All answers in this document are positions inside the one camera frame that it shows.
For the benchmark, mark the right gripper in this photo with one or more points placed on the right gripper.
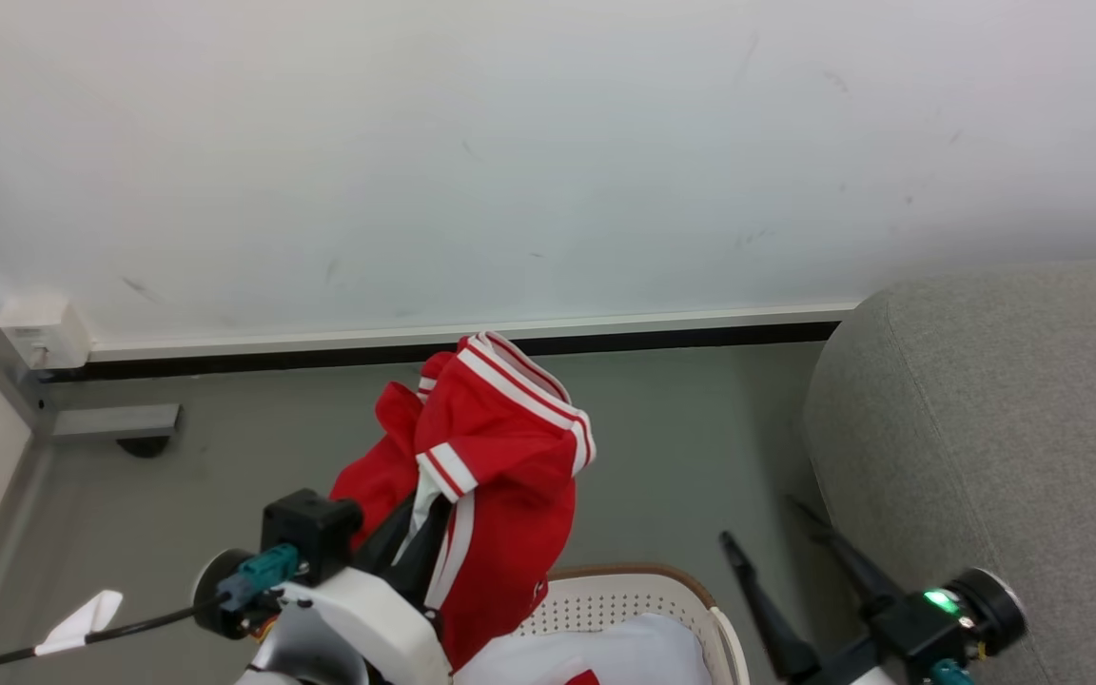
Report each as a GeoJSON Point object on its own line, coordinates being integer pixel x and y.
{"type": "Point", "coordinates": [843, 666]}

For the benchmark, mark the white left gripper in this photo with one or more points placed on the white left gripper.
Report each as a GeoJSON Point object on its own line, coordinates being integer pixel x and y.
{"type": "Point", "coordinates": [386, 623]}

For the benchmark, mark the red white-striped sports jersey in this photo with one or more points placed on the red white-striped sports jersey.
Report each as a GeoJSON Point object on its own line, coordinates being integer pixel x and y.
{"type": "Point", "coordinates": [500, 447]}

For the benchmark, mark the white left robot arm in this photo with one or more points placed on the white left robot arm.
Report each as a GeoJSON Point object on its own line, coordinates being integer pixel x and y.
{"type": "Point", "coordinates": [296, 661]}

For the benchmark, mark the white perforated laundry basket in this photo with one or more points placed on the white perforated laundry basket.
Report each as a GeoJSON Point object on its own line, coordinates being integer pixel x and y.
{"type": "Point", "coordinates": [624, 595]}

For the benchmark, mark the white garment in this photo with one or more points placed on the white garment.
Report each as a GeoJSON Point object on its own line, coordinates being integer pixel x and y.
{"type": "Point", "coordinates": [634, 652]}

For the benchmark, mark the white and black baseboard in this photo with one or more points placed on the white and black baseboard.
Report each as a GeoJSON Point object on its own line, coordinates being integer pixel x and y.
{"type": "Point", "coordinates": [415, 344]}

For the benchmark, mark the grey fabric sofa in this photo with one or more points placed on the grey fabric sofa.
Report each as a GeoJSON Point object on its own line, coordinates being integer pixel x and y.
{"type": "Point", "coordinates": [1005, 419]}

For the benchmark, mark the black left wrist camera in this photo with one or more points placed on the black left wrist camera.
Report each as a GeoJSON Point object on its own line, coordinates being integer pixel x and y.
{"type": "Point", "coordinates": [312, 533]}

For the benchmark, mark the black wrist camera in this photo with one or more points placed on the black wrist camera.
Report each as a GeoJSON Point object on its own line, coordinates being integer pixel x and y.
{"type": "Point", "coordinates": [919, 628]}
{"type": "Point", "coordinates": [312, 533]}

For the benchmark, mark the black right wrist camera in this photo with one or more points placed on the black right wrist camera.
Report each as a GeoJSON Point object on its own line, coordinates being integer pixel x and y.
{"type": "Point", "coordinates": [919, 628]}

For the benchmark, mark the black round frame foot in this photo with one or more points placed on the black round frame foot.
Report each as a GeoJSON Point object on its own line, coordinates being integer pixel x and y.
{"type": "Point", "coordinates": [143, 446]}

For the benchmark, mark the white wall socket box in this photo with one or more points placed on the white wall socket box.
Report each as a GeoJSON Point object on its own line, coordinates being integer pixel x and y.
{"type": "Point", "coordinates": [46, 331]}

